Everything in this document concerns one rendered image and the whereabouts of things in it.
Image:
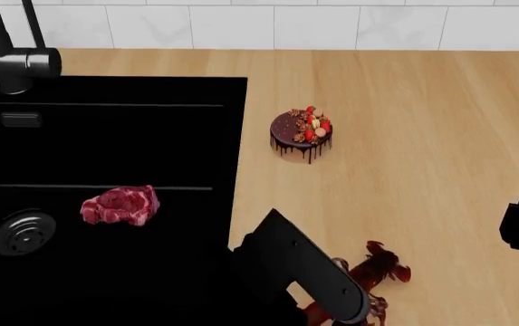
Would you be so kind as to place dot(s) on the black sink basin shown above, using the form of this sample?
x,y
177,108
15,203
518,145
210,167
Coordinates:
x,y
105,149

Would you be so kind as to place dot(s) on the dark red lobster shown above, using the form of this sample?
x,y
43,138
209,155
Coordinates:
x,y
380,266

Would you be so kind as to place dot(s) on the black round sink drain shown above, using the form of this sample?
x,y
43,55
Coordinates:
x,y
24,232

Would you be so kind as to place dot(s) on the chocolate cake with strawberries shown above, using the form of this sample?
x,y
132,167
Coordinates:
x,y
293,136

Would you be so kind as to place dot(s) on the raw red beef steak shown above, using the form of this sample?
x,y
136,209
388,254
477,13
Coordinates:
x,y
121,205

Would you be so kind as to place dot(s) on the black kitchen faucet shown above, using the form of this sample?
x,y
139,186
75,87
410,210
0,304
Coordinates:
x,y
12,62

